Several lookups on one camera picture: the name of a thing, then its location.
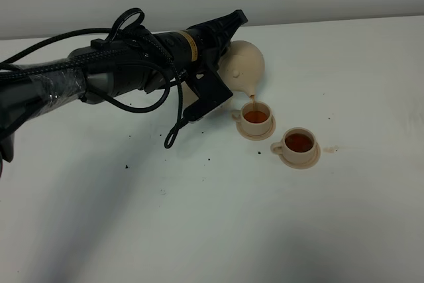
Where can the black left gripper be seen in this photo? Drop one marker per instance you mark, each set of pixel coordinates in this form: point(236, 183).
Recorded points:
point(213, 40)

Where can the beige ceramic teapot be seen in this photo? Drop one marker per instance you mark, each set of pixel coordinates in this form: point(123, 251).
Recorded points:
point(242, 67)

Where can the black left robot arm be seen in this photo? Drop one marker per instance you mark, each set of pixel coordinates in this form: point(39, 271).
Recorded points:
point(125, 65)

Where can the beige teacup near teapot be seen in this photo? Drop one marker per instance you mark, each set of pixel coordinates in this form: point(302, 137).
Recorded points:
point(256, 112)

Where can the beige saucer near teapot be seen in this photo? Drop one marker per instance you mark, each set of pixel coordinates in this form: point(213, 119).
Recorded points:
point(256, 131)

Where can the beige teacup far right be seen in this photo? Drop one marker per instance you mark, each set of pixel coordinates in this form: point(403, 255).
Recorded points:
point(297, 139)

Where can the beige saucer far right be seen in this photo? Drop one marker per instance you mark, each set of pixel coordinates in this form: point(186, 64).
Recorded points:
point(301, 160)

